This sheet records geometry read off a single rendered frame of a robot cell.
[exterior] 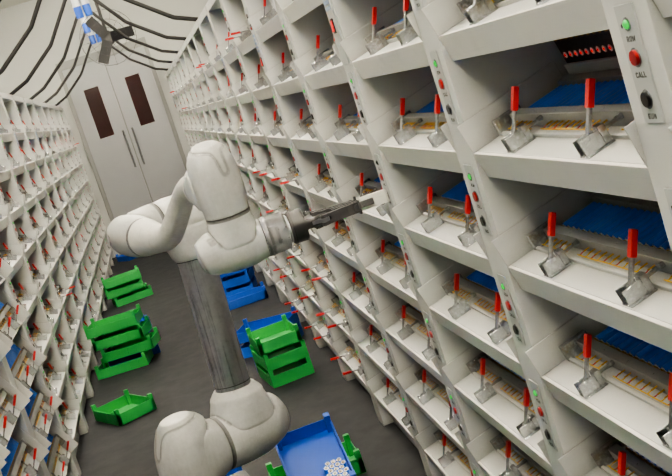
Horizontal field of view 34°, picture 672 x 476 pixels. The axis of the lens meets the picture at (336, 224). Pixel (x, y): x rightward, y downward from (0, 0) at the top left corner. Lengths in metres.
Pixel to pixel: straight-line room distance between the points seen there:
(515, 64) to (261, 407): 1.54
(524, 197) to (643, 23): 0.73
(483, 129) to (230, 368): 1.45
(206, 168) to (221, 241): 0.16
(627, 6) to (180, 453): 2.08
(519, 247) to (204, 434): 1.40
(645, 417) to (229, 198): 1.14
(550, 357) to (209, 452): 1.35
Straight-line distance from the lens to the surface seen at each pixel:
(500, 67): 1.77
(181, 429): 2.95
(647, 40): 1.11
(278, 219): 2.42
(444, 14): 1.75
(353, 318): 3.91
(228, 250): 2.39
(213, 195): 2.37
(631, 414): 1.58
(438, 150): 1.95
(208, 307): 2.99
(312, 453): 3.67
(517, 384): 2.29
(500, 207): 1.78
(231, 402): 3.02
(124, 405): 5.59
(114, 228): 2.91
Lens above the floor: 1.29
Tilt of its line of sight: 8 degrees down
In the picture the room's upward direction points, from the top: 18 degrees counter-clockwise
